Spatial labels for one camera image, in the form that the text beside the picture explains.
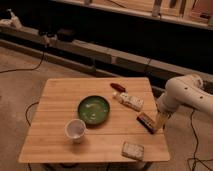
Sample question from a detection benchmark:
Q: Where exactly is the black cable floor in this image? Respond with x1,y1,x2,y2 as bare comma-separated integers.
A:
0,46,46,128
186,109,213,171

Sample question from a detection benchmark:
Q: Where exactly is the black cable left floor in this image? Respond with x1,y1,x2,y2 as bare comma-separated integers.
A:
0,46,46,128

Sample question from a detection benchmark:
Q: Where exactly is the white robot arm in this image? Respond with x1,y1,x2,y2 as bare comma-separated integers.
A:
155,74,213,129

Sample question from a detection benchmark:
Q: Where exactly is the dark red small object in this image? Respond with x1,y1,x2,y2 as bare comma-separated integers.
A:
110,83,126,92

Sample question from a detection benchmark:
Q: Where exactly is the black box on ledge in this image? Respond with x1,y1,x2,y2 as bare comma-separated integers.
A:
57,29,75,42

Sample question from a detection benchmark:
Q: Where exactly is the green ceramic bowl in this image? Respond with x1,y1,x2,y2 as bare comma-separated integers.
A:
77,95,110,125

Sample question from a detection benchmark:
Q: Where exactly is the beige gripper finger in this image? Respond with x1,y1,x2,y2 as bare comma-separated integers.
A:
155,112,170,130

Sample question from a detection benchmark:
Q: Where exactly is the white object far left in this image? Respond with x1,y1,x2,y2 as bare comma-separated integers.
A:
0,9,22,29

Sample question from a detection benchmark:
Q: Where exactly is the wooden table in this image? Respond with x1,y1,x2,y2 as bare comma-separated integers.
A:
19,77,170,163

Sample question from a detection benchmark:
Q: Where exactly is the black cable right floor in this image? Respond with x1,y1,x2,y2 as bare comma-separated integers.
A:
186,109,213,171

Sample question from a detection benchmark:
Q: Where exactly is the brown rectangular block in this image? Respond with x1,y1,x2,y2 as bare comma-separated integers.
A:
137,112,156,134

